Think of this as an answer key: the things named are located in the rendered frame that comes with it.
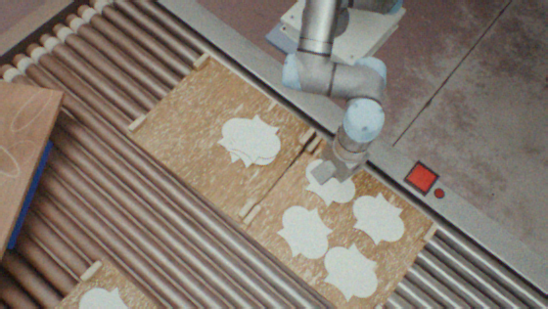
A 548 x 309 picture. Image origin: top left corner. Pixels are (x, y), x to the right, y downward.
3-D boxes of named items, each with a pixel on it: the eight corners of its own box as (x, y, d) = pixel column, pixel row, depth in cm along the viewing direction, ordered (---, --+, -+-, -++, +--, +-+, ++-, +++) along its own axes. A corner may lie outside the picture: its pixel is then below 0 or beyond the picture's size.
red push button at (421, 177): (417, 165, 135) (419, 163, 133) (434, 178, 134) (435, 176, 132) (405, 180, 133) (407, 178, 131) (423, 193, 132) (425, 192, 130)
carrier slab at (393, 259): (317, 137, 135) (318, 134, 134) (435, 226, 128) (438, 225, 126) (239, 227, 124) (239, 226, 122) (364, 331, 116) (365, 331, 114)
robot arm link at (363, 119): (389, 99, 93) (384, 136, 90) (375, 123, 103) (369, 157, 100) (350, 90, 93) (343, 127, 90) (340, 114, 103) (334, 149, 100)
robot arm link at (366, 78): (340, 48, 99) (331, 91, 95) (392, 58, 98) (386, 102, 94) (335, 68, 107) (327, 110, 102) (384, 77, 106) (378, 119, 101)
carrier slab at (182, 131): (208, 57, 143) (208, 54, 142) (316, 133, 136) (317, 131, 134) (127, 136, 131) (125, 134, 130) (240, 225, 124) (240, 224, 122)
